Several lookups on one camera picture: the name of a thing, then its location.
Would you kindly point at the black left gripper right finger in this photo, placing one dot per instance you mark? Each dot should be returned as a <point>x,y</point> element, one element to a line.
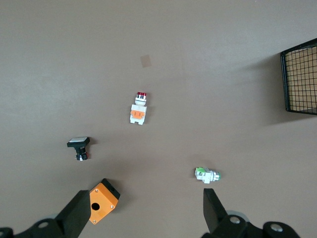
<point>218,215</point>

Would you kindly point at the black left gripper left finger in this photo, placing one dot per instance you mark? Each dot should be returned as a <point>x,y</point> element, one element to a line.
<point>71,215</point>

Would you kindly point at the red push button switch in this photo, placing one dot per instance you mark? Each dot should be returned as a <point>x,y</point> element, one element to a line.
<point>138,111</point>

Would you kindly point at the black square white-capped button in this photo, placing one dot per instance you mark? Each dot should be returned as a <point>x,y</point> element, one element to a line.
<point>78,142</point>

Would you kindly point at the brown tape patch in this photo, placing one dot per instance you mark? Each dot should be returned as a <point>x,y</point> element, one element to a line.
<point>145,61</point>

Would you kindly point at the orange button enclosure box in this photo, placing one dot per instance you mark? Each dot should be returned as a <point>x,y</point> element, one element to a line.
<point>101,200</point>

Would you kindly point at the green push button switch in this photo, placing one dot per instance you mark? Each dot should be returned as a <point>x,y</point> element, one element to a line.
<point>206,175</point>

